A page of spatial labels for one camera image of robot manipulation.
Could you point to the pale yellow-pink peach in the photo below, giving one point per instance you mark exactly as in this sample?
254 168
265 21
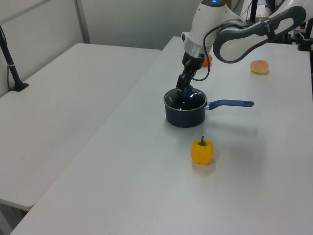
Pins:
259 66

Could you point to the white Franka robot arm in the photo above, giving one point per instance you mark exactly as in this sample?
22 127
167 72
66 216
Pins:
207 19

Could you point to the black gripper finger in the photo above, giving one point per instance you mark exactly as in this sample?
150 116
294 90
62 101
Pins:
181 85
192 77

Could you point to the black camera stand with base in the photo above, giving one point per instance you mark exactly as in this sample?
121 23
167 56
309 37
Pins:
15 74

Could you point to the glass lid with blue knob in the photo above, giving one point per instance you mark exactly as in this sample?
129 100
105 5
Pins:
194 101

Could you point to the black clamp-mounted camera stand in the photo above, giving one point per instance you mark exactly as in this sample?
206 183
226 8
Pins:
308 33

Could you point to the yellow bell pepper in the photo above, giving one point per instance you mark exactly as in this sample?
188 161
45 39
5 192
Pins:
201 153

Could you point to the dark blue saucepan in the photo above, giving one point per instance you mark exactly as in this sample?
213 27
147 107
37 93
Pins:
183 118

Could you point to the orange mandarin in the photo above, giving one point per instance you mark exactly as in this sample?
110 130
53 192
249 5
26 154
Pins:
208 61

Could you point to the grey metal partition post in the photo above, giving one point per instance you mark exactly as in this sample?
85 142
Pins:
82 22

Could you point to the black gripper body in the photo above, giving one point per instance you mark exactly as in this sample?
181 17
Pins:
192 63

